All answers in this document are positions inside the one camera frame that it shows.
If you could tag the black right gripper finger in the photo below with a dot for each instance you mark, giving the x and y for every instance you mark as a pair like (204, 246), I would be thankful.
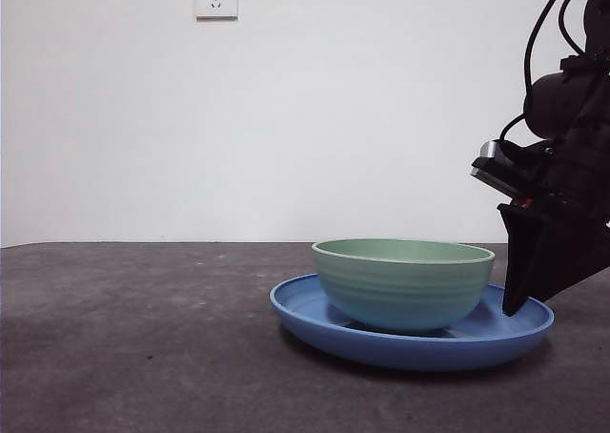
(548, 252)

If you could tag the green ribbed bowl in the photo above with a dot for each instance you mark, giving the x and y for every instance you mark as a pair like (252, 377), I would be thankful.
(405, 299)

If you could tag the blue round plate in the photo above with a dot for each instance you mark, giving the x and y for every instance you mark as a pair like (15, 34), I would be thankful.
(410, 354)

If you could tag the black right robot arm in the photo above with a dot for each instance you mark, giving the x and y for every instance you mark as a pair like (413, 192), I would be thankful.
(557, 99)

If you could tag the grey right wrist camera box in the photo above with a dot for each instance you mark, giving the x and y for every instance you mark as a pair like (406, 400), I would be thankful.
(505, 171)

